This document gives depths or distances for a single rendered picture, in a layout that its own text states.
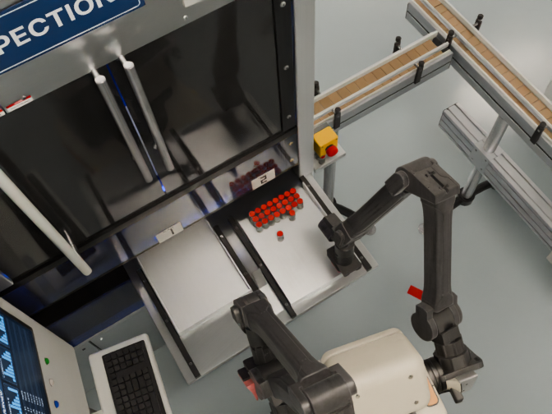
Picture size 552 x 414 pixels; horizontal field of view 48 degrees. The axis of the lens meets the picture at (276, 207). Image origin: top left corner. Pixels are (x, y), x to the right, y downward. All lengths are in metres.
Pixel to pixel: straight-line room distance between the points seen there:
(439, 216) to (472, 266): 1.64
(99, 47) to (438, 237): 0.82
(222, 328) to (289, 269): 0.29
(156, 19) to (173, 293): 1.01
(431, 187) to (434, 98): 2.10
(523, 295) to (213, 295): 1.58
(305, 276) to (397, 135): 1.47
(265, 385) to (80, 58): 0.82
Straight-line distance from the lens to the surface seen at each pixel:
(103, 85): 1.24
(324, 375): 1.21
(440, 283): 1.52
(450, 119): 2.74
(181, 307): 2.00
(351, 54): 3.59
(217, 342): 1.96
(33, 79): 1.26
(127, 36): 1.28
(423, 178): 1.40
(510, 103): 2.34
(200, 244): 2.07
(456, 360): 1.61
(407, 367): 1.42
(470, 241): 3.09
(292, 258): 2.02
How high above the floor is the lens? 2.76
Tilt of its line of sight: 64 degrees down
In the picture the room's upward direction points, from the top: 6 degrees counter-clockwise
